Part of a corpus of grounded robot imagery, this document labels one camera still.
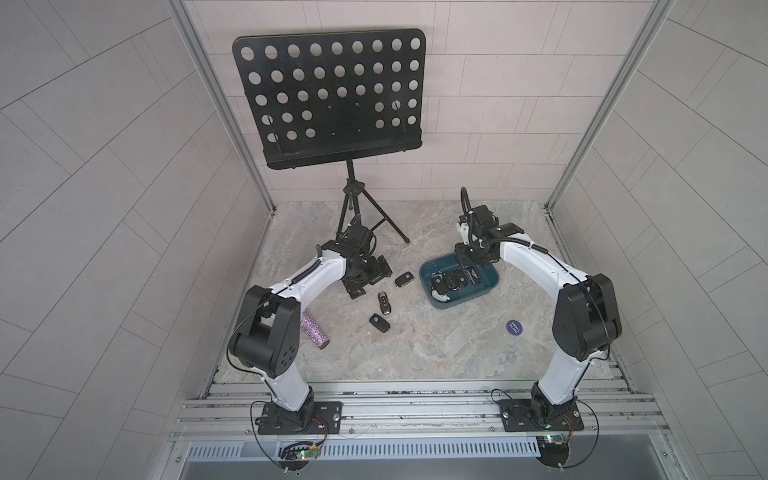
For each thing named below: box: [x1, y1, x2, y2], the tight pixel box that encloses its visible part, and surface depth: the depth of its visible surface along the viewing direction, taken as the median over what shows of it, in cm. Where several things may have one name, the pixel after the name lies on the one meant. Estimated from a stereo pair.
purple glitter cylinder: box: [300, 310, 331, 350], surface depth 84 cm
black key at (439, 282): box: [431, 271, 449, 293], surface depth 95 cm
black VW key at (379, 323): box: [369, 313, 391, 333], surface depth 88 cm
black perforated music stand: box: [233, 28, 426, 244], surface depth 63 cm
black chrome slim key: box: [378, 291, 392, 315], surface depth 91 cm
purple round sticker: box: [506, 319, 523, 336], surface depth 88 cm
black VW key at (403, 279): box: [395, 271, 414, 287], surface depth 97 cm
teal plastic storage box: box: [419, 253, 500, 309], surface depth 95 cm
